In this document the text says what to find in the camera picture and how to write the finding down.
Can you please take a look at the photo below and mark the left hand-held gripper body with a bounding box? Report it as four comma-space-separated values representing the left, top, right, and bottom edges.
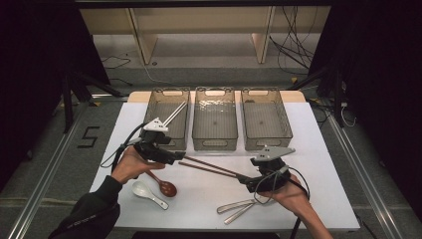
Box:
132, 117, 178, 166

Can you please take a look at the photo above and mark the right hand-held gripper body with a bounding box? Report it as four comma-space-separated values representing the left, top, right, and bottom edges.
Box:
247, 145, 297, 194

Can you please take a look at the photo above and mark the brown chopstick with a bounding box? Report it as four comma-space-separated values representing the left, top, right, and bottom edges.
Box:
183, 154, 241, 176
177, 160, 239, 179

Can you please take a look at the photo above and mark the brown spoon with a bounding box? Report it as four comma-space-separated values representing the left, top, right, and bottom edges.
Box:
145, 169, 178, 198

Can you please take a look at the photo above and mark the white ceramic spoon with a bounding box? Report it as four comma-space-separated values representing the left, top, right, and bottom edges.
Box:
131, 180, 170, 211

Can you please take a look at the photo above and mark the translucent grey plastic bin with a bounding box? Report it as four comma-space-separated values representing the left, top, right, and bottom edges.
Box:
191, 86, 239, 151
138, 87, 192, 151
241, 87, 294, 151

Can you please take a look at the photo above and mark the person's left hand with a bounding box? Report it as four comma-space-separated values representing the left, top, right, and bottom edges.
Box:
110, 145, 167, 185

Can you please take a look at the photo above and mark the person's right hand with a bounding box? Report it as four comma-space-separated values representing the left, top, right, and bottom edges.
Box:
267, 173, 315, 218

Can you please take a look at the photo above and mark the white table cover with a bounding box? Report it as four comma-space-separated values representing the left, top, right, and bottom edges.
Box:
89, 102, 361, 232

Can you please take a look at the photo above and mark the black metal stand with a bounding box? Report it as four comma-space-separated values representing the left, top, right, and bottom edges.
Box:
61, 71, 123, 133
288, 63, 346, 128

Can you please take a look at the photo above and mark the light wooden desk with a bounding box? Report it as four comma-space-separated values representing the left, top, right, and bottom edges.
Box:
79, 6, 332, 66

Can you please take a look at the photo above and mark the black curtain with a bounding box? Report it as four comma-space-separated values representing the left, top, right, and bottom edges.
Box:
307, 0, 422, 220
0, 0, 112, 190

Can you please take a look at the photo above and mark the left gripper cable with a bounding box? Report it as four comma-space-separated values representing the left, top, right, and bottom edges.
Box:
100, 121, 148, 172

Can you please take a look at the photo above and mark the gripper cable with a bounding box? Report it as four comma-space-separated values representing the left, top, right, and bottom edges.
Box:
100, 121, 148, 172
253, 165, 312, 239

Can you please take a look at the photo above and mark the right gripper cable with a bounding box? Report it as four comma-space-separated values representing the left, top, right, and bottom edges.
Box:
253, 165, 312, 239

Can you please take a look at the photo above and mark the short aluminium rail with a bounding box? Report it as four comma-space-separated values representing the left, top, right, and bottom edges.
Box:
91, 94, 130, 103

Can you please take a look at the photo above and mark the thin white floor cable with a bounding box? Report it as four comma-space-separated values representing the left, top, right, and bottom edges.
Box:
142, 63, 173, 86

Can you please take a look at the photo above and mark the looped white cable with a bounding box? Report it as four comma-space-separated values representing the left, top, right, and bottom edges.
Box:
339, 103, 357, 128

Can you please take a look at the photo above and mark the thin black floor cable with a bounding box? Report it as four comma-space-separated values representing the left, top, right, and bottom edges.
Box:
101, 54, 132, 71

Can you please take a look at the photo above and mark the black cable bundle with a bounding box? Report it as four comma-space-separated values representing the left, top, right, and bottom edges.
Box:
268, 6, 319, 76

